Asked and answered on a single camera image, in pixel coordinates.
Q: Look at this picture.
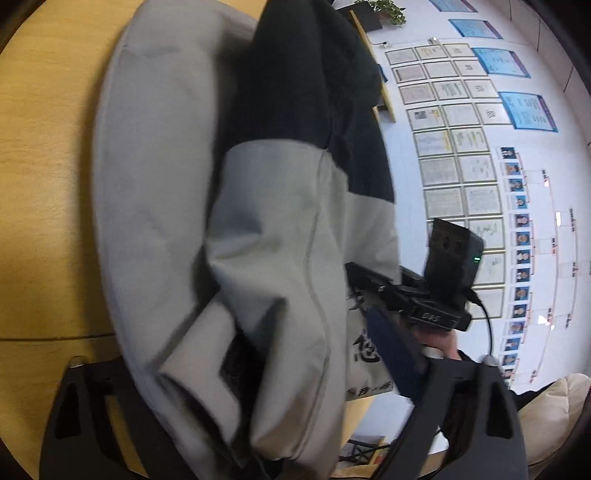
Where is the person's right hand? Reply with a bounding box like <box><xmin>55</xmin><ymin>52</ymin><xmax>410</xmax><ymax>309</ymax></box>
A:
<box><xmin>413</xmin><ymin>326</ymin><xmax>462</xmax><ymax>361</ymax></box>

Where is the grey and black jacket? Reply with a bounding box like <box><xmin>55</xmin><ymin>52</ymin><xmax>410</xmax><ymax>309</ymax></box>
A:
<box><xmin>92</xmin><ymin>1</ymin><xmax>400</xmax><ymax>479</ymax></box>

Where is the black tracking camera box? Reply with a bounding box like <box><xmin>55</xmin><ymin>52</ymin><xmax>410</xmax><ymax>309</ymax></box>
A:
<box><xmin>424</xmin><ymin>218</ymin><xmax>485</xmax><ymax>310</ymax></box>

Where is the potted green plant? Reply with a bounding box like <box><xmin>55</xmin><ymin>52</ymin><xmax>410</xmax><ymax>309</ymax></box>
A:
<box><xmin>353</xmin><ymin>0</ymin><xmax>407</xmax><ymax>30</ymax></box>

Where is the cream puffer vest torso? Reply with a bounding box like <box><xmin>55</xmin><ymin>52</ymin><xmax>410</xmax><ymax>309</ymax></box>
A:
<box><xmin>518</xmin><ymin>373</ymin><xmax>590</xmax><ymax>467</ymax></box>

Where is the right forearm black sleeve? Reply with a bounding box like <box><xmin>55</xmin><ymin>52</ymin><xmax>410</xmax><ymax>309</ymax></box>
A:
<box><xmin>458</xmin><ymin>350</ymin><xmax>552</xmax><ymax>411</ymax></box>

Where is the black cable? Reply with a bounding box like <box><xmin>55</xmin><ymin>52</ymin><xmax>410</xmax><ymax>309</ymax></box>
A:
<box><xmin>466</xmin><ymin>287</ymin><xmax>495</xmax><ymax>358</ymax></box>

